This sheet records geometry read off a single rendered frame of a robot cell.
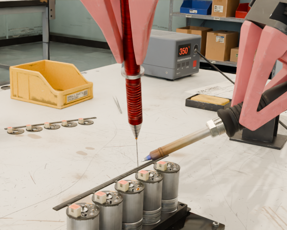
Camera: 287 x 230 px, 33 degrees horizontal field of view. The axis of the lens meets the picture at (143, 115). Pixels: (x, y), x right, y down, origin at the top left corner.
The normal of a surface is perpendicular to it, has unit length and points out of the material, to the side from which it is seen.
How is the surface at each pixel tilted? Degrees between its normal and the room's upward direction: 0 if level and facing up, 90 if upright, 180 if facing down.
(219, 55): 87
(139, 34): 130
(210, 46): 89
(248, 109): 99
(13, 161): 0
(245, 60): 87
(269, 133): 90
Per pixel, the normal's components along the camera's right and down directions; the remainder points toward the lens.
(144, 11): -0.18, 0.83
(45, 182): 0.04, -0.96
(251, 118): 0.05, 0.43
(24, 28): 0.85, 0.18
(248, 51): 0.17, 0.24
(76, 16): -0.53, 0.22
